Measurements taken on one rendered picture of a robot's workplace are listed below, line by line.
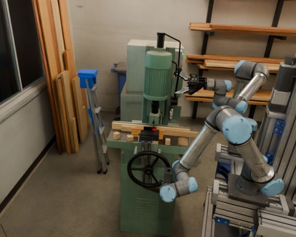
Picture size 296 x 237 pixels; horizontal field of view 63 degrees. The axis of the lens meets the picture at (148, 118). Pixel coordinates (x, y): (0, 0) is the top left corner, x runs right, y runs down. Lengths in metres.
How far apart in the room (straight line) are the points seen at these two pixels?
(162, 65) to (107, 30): 2.56
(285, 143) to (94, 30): 3.26
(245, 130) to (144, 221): 1.35
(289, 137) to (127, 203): 1.27
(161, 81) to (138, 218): 1.17
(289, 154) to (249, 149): 0.50
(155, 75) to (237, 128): 0.71
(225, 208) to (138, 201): 0.72
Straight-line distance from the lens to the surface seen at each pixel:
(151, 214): 2.13
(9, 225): 2.58
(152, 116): 1.74
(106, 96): 4.33
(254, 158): 1.26
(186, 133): 1.85
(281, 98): 1.61
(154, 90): 1.64
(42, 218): 2.54
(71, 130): 3.15
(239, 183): 1.58
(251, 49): 4.31
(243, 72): 1.90
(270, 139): 1.70
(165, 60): 1.59
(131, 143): 1.73
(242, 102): 1.59
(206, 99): 3.80
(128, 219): 2.21
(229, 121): 1.10
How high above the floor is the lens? 1.79
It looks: 25 degrees down
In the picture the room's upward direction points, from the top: 3 degrees clockwise
